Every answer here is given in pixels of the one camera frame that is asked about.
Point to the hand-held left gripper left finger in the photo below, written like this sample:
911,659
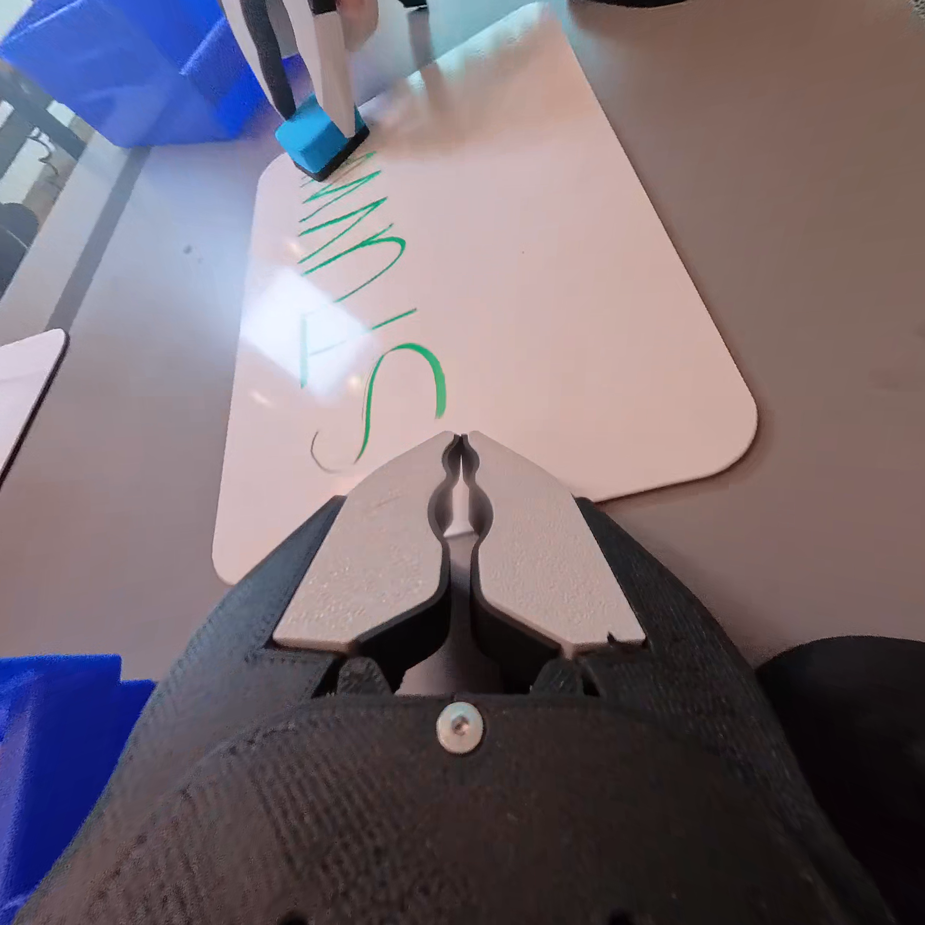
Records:
368,564

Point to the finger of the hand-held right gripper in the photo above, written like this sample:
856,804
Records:
238,36
334,72

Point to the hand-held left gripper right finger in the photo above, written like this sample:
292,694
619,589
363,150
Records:
549,564

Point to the blue foam eraser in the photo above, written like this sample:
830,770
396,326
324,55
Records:
318,141

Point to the blue plastic bin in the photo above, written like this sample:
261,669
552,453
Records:
130,65
50,759

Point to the white whiteboard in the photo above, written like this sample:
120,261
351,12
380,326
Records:
542,289

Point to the person's right hand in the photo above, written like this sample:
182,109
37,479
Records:
361,18

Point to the black tape strip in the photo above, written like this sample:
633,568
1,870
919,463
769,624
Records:
101,231

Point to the black office chair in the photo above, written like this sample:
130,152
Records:
14,238

